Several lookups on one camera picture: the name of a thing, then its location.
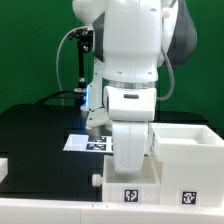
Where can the white left fence block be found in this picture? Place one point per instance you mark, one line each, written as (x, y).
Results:
(3, 168)

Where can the large white drawer cabinet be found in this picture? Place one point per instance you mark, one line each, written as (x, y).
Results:
(190, 164)

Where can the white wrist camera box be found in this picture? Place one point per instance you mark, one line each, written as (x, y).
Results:
(134, 105)

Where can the white front fence rail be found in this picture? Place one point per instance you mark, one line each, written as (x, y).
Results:
(25, 211)

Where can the white marker plate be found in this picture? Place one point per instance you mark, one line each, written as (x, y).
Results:
(83, 143)

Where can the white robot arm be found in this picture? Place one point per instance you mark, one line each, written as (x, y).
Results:
(132, 40)

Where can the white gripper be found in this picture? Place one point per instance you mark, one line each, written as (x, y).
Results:
(130, 140)

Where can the white drawer box front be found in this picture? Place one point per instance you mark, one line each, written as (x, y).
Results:
(140, 188)

